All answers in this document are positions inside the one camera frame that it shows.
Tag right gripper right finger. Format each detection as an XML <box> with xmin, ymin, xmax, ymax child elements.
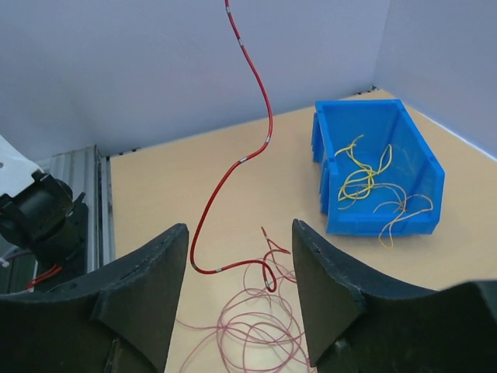
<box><xmin>292</xmin><ymin>220</ymin><xmax>496</xmax><ymax>372</ymax></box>

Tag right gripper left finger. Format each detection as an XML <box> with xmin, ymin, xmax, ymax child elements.
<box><xmin>1</xmin><ymin>223</ymin><xmax>189</xmax><ymax>372</ymax></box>

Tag banded red wire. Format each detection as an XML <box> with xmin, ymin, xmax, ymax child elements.
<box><xmin>189</xmin><ymin>0</ymin><xmax>292</xmax><ymax>293</ymax></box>

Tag wire bundle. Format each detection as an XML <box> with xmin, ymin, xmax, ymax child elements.
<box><xmin>175</xmin><ymin>267</ymin><xmax>311</xmax><ymax>373</ymax></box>

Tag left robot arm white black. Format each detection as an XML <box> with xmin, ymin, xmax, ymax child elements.
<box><xmin>1</xmin><ymin>138</ymin><xmax>89</xmax><ymax>292</ymax></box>

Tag small blue bin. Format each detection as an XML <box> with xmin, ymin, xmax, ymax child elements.
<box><xmin>311</xmin><ymin>99</ymin><xmax>445</xmax><ymax>238</ymax></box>

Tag aluminium frame rails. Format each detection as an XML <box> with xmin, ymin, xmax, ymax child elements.
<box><xmin>39</xmin><ymin>146</ymin><xmax>116</xmax><ymax>272</ymax></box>

